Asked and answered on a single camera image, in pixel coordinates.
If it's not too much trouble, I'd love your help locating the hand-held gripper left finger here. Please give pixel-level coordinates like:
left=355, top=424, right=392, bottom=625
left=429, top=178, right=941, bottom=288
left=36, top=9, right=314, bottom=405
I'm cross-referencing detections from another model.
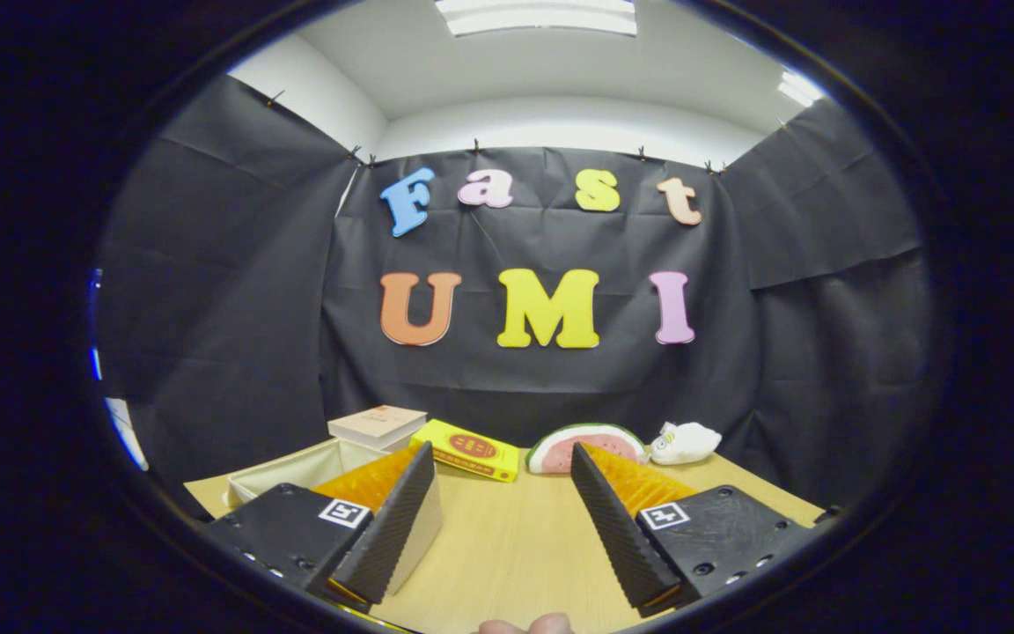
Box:
left=203, top=440, right=436, bottom=613

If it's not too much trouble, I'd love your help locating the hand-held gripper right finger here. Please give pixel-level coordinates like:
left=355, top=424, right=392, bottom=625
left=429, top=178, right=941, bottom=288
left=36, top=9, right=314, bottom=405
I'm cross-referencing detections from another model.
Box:
left=570, top=442, right=816, bottom=617

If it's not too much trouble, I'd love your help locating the beige fabric storage box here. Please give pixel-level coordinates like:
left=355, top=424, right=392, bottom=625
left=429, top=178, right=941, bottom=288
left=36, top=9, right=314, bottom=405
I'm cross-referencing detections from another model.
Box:
left=225, top=438, right=445, bottom=598

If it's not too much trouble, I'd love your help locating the watermelon slice plush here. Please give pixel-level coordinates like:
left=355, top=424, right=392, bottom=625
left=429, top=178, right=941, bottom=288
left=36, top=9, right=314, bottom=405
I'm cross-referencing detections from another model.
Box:
left=525, top=423, right=649, bottom=475

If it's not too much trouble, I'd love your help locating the beige book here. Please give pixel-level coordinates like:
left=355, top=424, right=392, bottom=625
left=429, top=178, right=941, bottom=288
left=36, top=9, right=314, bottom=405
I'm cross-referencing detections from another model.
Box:
left=328, top=405, right=428, bottom=448

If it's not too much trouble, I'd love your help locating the white plush toy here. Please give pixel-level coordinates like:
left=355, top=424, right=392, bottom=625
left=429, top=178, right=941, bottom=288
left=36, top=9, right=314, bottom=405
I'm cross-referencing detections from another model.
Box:
left=650, top=421, right=723, bottom=466

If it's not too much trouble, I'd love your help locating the yellow book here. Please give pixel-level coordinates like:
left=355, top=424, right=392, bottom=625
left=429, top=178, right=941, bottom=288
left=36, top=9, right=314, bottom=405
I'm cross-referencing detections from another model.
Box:
left=409, top=419, right=521, bottom=483

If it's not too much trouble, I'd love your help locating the white device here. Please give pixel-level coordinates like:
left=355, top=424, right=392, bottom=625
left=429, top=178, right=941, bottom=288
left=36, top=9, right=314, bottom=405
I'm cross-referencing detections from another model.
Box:
left=105, top=396, right=149, bottom=470

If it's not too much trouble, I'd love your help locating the blue monitor screen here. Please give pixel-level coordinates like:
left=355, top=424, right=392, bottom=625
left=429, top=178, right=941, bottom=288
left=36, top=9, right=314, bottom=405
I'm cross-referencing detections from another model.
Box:
left=87, top=269, right=105, bottom=381

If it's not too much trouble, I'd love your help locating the small ceiling light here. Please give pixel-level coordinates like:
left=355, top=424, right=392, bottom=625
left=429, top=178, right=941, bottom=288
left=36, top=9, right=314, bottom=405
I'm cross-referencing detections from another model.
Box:
left=777, top=70, right=825, bottom=108

